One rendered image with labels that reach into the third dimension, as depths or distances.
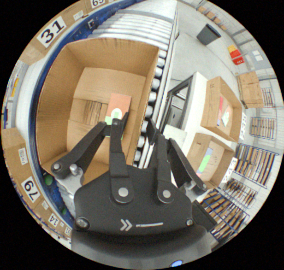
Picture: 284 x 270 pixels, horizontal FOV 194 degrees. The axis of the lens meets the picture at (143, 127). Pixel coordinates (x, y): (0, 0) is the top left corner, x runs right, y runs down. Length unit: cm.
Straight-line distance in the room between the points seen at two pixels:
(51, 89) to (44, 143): 17
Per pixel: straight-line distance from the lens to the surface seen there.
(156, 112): 34
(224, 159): 74
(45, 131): 34
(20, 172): 59
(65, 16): 64
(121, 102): 30
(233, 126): 79
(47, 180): 63
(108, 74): 37
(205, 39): 294
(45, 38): 55
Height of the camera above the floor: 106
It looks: 80 degrees down
